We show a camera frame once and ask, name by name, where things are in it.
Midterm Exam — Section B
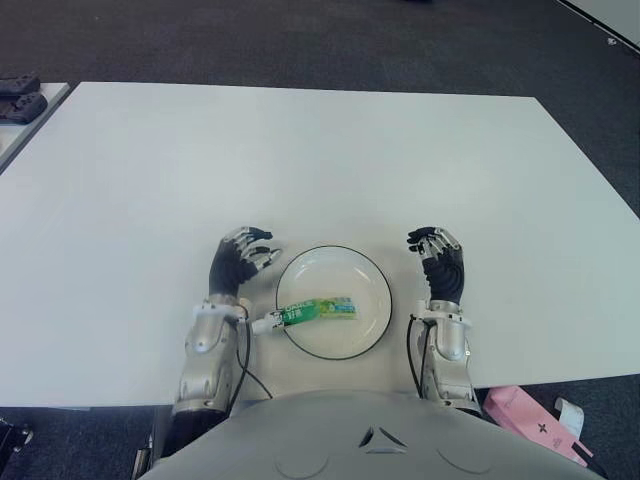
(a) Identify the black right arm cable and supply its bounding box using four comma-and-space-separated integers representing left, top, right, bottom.
407, 317, 429, 399

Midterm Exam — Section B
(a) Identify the black device on floor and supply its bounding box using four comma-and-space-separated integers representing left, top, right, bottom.
0, 412, 35, 456

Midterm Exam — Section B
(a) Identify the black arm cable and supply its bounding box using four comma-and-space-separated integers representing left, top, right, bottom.
407, 317, 429, 399
232, 317, 274, 401

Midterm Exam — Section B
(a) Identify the white side table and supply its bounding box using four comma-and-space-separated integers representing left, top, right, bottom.
0, 82, 71, 176

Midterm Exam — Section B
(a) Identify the large black game controller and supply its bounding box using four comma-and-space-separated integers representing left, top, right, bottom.
0, 93, 49, 124

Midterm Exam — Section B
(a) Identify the pink cardboard box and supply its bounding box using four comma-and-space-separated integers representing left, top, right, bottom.
483, 385, 595, 469

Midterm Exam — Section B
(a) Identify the small black game controller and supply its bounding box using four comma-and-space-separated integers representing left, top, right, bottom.
0, 74, 41, 96

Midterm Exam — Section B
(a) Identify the white paper tag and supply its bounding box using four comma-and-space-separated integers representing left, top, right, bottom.
553, 397, 586, 441

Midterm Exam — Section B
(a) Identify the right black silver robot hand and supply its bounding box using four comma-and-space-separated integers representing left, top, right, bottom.
406, 225, 467, 305

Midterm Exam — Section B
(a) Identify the green white toothpaste tube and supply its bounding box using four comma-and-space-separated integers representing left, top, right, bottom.
251, 295, 359, 335

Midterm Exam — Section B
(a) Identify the grey robot torso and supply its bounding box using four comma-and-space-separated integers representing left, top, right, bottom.
142, 390, 609, 480

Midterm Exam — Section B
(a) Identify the white plate with black rim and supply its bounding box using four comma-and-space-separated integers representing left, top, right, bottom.
275, 245, 394, 361

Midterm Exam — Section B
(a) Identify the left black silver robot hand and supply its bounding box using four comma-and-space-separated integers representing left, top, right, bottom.
208, 225, 284, 301

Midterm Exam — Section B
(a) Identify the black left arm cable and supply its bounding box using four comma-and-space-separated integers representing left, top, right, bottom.
232, 317, 274, 401

